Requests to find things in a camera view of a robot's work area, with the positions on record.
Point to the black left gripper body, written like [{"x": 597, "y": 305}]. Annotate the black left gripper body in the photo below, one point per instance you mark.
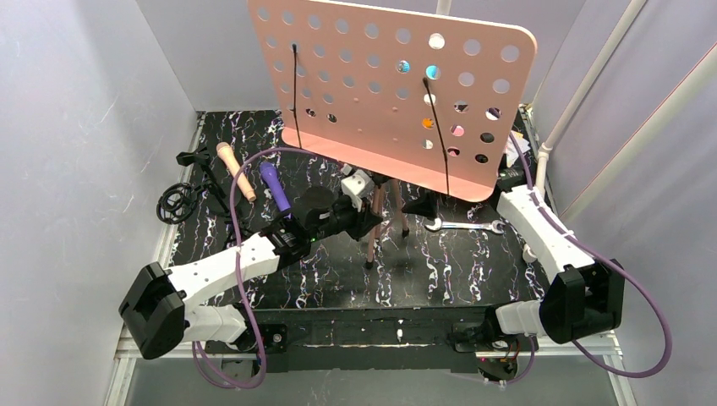
[{"x": 366, "y": 212}]

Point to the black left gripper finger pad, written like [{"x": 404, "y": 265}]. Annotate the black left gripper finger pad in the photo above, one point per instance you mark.
[
  {"x": 366, "y": 221},
  {"x": 426, "y": 205}
]

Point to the purple microphone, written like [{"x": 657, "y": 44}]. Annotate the purple microphone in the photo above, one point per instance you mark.
[{"x": 270, "y": 176}]

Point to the pink tripod music stand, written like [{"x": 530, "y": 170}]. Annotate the pink tripod music stand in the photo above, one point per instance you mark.
[{"x": 421, "y": 98}]

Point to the pink microphone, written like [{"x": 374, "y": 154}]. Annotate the pink microphone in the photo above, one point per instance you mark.
[{"x": 226, "y": 154}]

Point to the black round-base mic stand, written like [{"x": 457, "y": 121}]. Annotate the black round-base mic stand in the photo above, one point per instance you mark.
[{"x": 204, "y": 173}]

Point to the black tripod mic stand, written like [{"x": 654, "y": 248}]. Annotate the black tripod mic stand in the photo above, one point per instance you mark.
[{"x": 180, "y": 201}]

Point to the sheet music book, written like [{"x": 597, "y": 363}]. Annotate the sheet music book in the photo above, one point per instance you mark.
[{"x": 512, "y": 152}]

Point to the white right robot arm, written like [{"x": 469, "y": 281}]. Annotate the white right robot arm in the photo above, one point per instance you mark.
[{"x": 585, "y": 296}]

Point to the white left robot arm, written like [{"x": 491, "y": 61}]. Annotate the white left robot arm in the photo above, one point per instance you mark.
[{"x": 167, "y": 306}]

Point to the silver open-end wrench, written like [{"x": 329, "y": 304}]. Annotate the silver open-end wrench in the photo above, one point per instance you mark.
[{"x": 496, "y": 226}]

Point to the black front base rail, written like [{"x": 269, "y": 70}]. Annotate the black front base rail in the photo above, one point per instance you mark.
[{"x": 418, "y": 338}]

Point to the white PVC pipe frame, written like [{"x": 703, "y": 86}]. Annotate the white PVC pipe frame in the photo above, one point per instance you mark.
[{"x": 541, "y": 155}]

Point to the white wall pipe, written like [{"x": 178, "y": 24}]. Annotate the white wall pipe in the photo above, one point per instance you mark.
[{"x": 612, "y": 42}]

